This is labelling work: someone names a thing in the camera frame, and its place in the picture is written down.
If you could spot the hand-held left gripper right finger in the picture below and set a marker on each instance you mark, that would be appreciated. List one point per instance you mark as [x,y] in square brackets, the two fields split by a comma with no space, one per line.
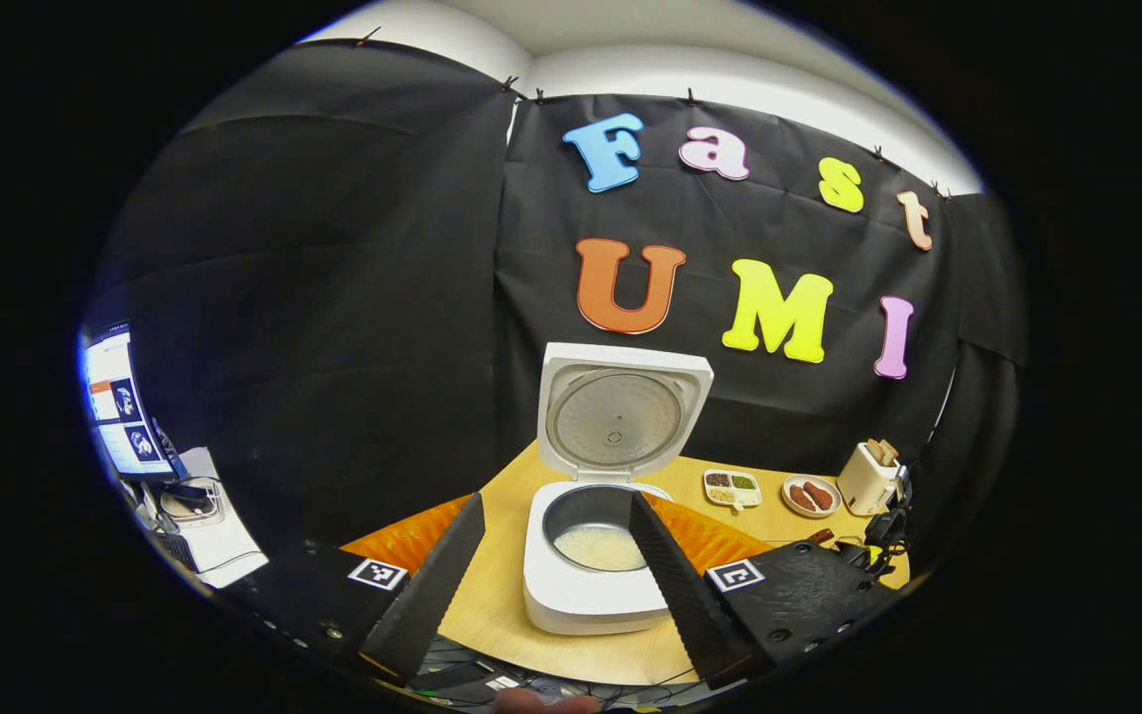
[675,585]

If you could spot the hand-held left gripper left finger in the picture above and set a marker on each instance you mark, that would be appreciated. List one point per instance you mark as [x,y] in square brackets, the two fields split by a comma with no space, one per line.
[437,590]

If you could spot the white raw rice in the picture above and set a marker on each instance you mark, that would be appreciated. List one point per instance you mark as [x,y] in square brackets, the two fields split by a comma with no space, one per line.
[596,548]

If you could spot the white rice cooker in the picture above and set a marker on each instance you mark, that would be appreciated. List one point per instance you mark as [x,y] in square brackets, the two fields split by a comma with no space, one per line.
[581,595]

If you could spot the white toaster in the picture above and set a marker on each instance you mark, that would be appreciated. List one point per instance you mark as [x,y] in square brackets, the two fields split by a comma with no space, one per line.
[860,486]

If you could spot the toast slice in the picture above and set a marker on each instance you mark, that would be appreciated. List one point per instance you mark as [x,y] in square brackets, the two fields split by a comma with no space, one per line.
[889,450]
[874,455]

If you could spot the brown meat piece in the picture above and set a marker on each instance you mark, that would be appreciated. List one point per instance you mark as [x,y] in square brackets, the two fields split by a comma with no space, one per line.
[801,499]
[821,493]

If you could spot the white round plate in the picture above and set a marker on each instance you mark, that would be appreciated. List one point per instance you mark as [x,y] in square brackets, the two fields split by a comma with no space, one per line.
[787,504]

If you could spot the white divided seasoning dish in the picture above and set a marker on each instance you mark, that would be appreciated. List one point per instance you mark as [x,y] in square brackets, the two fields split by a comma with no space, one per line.
[732,488]

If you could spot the white side desk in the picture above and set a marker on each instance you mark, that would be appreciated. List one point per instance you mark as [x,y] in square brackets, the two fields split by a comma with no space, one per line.
[224,550]

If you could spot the black backdrop cloth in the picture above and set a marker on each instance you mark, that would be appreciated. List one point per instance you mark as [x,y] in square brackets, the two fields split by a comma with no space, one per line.
[333,297]

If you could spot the computer monitor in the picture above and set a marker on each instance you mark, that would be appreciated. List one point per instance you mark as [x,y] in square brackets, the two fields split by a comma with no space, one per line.
[120,407]

